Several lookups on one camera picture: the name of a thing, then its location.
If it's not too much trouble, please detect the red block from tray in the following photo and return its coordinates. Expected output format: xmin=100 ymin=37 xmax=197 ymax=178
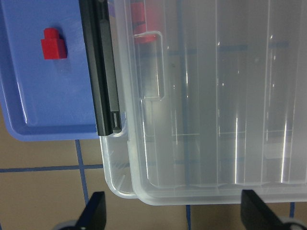
xmin=41 ymin=28 xmax=67 ymax=60

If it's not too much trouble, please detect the black box latch handle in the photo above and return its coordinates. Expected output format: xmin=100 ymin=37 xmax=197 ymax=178
xmin=79 ymin=0 xmax=121 ymax=136

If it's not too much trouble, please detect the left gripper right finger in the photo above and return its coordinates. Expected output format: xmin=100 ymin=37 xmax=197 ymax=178
xmin=240 ymin=190 xmax=293 ymax=230

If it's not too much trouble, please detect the blue plastic tray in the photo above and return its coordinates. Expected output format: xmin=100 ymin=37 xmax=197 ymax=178
xmin=0 ymin=0 xmax=98 ymax=141

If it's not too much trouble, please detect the red block middle left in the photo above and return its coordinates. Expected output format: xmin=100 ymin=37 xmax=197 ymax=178
xmin=130 ymin=2 xmax=146 ymax=25

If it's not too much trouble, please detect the clear plastic storage box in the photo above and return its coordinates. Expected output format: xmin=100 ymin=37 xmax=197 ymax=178
xmin=99 ymin=0 xmax=307 ymax=200

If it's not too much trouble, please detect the clear plastic box lid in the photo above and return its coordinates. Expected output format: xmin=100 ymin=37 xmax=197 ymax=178
xmin=107 ymin=0 xmax=307 ymax=206

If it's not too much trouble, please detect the red block lower left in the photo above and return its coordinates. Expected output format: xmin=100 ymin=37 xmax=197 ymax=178
xmin=133 ymin=23 xmax=157 ymax=44

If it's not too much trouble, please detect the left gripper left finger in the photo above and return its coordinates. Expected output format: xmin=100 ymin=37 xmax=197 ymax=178
xmin=75 ymin=191 xmax=106 ymax=230

